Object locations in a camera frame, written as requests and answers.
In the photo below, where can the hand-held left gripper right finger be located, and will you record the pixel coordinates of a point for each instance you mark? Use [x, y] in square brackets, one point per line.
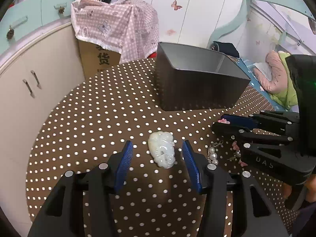
[192, 166]

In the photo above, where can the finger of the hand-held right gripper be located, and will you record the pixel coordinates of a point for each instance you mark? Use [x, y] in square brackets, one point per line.
[240, 121]
[232, 130]

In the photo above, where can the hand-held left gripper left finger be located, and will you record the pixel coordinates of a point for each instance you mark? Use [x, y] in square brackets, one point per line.
[124, 164]

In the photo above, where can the white-green carved jade pendant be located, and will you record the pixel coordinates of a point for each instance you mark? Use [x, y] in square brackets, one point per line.
[162, 151]

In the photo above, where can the grey metal box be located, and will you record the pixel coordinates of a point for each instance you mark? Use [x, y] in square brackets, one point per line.
[197, 79]

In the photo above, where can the person's right forearm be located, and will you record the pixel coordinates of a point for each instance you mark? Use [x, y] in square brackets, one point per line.
[293, 192]

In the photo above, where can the green garment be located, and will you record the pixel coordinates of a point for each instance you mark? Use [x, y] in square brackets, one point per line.
[287, 96]

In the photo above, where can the blue bed sheet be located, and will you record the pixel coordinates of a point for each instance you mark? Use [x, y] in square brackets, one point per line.
[249, 66]

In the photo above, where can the brown polka dot tablecloth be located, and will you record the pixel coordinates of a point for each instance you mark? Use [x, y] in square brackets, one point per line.
[106, 108]

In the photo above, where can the dark folded clothing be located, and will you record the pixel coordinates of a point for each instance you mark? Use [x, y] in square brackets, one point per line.
[226, 48]

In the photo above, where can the cardboard box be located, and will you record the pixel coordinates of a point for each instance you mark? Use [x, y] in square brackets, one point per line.
[97, 58]

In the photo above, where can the cream cabinet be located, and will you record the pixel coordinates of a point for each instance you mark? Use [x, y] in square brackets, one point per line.
[27, 98]

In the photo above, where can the white wardrobe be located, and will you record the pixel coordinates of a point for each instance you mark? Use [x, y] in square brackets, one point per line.
[197, 12]

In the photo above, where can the pink checked cloth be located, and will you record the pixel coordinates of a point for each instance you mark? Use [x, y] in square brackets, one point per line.
[118, 22]

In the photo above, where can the teal drawer unit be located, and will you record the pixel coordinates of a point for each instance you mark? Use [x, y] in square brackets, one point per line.
[37, 12]

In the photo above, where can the teal bed frame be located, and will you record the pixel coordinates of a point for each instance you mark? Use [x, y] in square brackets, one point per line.
[232, 17]

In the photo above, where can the butterfly wall sticker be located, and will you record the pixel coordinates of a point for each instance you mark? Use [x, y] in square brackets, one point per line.
[170, 32]
[176, 5]

